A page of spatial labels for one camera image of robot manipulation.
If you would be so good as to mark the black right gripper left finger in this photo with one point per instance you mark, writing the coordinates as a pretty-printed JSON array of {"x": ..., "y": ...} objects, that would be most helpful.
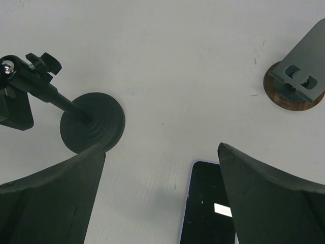
[{"x": 53, "y": 205}]

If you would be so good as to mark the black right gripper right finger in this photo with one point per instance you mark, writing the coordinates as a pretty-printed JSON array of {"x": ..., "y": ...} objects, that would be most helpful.
[{"x": 269, "y": 205}]

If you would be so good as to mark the phone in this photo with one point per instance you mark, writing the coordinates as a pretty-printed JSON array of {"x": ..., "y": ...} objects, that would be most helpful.
[{"x": 207, "y": 217}]

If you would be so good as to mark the black phone stand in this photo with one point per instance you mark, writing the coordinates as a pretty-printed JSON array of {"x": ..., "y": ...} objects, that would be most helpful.
[{"x": 93, "y": 118}]

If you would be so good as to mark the grey stand on wooden base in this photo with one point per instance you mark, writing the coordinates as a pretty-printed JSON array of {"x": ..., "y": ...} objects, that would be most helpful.
[{"x": 297, "y": 82}]

